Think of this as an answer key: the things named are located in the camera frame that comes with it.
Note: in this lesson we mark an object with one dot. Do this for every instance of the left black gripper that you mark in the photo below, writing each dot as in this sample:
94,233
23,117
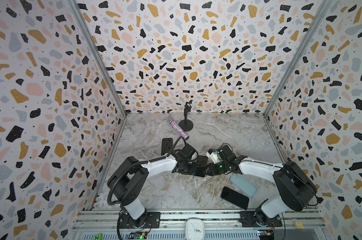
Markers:
192,170

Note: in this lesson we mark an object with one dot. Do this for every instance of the black phone stand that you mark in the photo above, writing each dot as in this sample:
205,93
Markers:
186,124

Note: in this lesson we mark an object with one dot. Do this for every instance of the white square clock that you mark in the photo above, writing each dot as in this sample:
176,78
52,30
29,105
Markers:
195,229

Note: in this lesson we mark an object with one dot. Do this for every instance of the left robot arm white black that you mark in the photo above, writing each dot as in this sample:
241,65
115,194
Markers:
128,180

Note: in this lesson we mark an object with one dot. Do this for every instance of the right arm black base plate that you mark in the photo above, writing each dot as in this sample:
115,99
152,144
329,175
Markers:
254,219

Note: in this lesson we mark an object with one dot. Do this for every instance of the yellow sticker tag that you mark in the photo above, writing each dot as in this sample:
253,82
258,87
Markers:
299,225

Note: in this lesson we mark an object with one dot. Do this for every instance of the light blue phone case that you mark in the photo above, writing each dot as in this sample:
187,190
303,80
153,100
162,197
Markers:
244,185

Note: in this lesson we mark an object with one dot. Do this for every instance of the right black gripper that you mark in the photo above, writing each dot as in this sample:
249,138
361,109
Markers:
212,169

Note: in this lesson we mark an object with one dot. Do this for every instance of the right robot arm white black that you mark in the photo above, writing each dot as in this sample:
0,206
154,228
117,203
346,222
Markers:
296,190

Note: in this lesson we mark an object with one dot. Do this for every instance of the black phone case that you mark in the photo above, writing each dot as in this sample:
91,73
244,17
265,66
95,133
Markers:
166,145
201,165

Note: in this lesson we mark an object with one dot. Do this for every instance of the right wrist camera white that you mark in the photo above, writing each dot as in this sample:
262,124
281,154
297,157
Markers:
213,156

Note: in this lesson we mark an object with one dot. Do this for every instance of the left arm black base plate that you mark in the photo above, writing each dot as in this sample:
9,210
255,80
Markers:
149,220

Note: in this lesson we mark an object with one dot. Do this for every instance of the circuit board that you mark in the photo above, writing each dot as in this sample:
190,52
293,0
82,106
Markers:
266,235
137,235

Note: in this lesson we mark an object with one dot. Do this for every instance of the black phone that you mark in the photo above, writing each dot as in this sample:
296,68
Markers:
235,198

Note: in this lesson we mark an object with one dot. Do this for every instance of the left circuit board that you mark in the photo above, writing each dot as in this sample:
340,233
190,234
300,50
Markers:
137,235

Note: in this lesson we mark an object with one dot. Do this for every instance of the purple glitter tube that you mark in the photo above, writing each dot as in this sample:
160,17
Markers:
177,127

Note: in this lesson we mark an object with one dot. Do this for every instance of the green label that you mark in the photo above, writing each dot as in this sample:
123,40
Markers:
98,237

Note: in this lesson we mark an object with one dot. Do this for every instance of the right circuit board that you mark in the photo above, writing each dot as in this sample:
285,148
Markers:
266,235

